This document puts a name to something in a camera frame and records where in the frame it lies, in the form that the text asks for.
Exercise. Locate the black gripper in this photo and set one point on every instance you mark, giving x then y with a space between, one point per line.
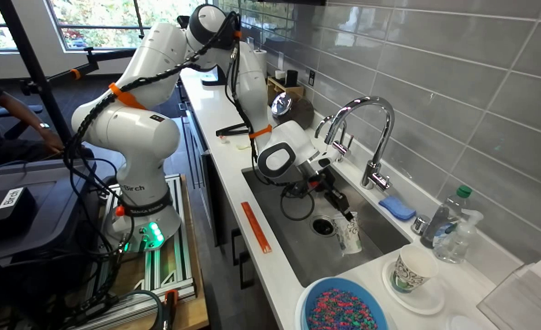
325 184

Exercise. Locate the person forearm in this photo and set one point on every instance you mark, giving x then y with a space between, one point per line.
28 112

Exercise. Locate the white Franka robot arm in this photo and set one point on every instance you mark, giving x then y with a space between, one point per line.
142 134

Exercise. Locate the round sink drain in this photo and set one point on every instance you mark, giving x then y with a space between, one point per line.
323 226

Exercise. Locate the stainless steel sink basin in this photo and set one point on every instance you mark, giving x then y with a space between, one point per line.
307 250

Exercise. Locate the small white cup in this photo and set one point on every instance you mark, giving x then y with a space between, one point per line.
279 74

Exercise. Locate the person hand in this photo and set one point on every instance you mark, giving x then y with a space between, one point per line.
54 141

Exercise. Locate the blue sponge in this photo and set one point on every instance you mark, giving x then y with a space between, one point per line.
397 207

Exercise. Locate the small chrome cap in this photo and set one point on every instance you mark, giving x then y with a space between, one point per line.
419 226

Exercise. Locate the orange flat strip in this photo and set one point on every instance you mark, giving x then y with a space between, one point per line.
255 228

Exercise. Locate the blue bowl of beads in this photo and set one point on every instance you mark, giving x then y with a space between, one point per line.
343 308

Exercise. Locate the clear bottle green cap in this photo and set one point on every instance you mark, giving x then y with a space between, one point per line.
444 222

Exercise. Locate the tall chrome faucet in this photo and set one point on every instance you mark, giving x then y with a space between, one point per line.
380 110

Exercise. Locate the white saucer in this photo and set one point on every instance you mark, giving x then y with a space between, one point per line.
426 303

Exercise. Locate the clear plastic container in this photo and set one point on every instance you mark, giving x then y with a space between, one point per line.
464 239

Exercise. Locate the black mug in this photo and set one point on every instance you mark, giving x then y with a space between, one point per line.
292 77

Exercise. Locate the aluminium profile robot stand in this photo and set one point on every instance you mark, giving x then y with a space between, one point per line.
171 268

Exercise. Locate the dark laptop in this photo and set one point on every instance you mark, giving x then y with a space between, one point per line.
213 75

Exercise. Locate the white ribbed box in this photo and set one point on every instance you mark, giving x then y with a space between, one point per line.
527 299

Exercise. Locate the dark grey tote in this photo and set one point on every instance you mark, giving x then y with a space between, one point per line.
56 202

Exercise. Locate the large window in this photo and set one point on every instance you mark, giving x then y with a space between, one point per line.
98 24

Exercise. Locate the black box with label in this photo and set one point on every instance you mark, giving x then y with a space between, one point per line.
0 222

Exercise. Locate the black tripod pole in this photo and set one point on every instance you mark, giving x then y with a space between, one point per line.
30 57

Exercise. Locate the black clamp bracket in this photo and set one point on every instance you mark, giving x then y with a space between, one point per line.
230 130

